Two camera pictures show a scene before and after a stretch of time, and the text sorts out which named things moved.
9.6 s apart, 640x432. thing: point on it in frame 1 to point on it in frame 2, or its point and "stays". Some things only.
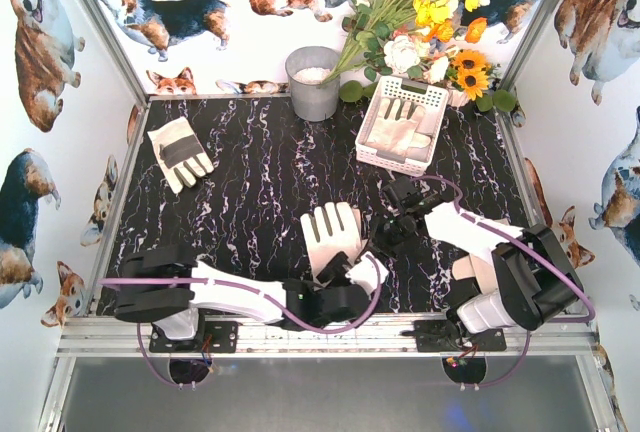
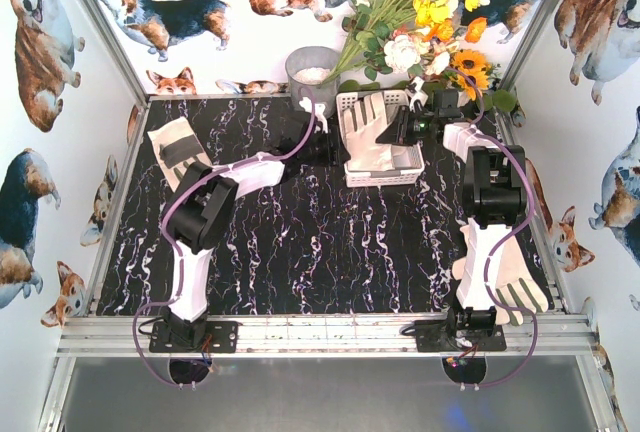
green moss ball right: [503, 100] stays
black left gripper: [338, 272] to [326, 143]
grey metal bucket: [306, 66] stays
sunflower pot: [470, 71] stays
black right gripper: [398, 204] to [406, 123]
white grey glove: [330, 230] to [363, 125]
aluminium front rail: [320, 337] stays
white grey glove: [181, 154] stays
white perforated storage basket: [400, 125] to [407, 159]
